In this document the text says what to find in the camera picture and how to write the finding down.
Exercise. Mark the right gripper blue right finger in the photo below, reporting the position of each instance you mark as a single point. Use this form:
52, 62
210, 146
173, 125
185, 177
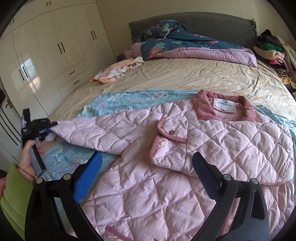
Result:
209, 175

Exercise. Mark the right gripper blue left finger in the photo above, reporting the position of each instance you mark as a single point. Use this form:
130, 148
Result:
86, 175

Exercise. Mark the pink quilted jacket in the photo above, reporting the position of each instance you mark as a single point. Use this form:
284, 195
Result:
152, 192

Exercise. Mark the green sleeve forearm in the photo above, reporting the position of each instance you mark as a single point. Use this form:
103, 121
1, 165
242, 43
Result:
15, 200

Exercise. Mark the pile of assorted clothes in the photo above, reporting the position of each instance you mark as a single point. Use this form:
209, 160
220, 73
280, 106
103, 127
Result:
279, 55

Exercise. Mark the person's left hand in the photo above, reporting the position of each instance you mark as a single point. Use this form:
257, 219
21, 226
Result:
25, 165

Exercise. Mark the blue cartoon cat sheet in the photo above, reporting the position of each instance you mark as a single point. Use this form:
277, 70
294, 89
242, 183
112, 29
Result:
226, 130

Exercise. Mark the orange white small garment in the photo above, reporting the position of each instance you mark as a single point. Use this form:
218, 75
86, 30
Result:
117, 70

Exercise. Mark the beige bed sheet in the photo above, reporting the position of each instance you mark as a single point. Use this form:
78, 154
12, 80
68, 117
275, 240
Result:
259, 85

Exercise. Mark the dark floral pink quilt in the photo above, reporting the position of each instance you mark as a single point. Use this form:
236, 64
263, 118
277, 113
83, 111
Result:
168, 39

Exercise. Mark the dark grey headboard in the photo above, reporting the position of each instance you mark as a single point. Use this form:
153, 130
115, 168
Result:
218, 26

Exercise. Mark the cream wardrobe with black handles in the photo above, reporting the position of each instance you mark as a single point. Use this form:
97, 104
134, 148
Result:
50, 49

